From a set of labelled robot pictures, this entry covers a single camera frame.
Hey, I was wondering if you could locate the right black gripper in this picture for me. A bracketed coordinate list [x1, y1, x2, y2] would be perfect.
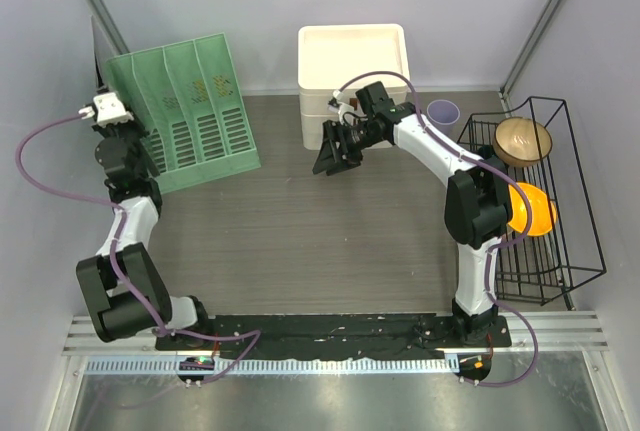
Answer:
[313, 119, 383, 177]

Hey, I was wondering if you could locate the green file organizer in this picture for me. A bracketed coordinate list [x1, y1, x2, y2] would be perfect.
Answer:
[105, 33, 261, 194]

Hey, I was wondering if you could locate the black notebook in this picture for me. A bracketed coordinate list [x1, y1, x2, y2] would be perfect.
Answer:
[90, 16, 109, 90]

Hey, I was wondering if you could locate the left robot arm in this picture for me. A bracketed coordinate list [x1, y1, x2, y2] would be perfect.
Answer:
[76, 121, 213, 350]

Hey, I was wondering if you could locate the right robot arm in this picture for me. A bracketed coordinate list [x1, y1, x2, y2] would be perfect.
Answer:
[313, 82, 512, 346]

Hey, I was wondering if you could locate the white drawer cabinet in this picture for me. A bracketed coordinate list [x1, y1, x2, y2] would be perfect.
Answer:
[298, 24, 410, 150]

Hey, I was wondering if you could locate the purple cup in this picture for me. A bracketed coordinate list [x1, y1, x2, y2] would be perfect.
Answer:
[426, 99, 461, 135]

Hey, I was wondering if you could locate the wooden bowl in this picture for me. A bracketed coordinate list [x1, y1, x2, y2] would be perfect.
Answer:
[492, 117, 553, 168]

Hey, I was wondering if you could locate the orange bowl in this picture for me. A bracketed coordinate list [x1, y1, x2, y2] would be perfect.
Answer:
[508, 182, 557, 237]

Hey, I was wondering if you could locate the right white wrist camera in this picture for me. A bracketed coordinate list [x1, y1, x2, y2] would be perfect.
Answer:
[327, 90, 355, 124]

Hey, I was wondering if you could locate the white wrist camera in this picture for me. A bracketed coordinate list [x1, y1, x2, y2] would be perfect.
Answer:
[78, 92, 134, 128]
[327, 90, 355, 124]

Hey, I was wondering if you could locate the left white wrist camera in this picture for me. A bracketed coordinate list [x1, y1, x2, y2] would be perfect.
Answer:
[78, 92, 134, 128]

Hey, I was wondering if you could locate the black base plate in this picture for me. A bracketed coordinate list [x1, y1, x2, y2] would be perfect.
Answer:
[154, 311, 513, 361]

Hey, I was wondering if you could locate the white cable duct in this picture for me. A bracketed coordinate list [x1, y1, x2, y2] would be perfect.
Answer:
[85, 354, 459, 377]

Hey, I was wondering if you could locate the black wire rack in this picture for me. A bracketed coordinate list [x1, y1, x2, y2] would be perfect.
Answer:
[457, 96, 607, 309]

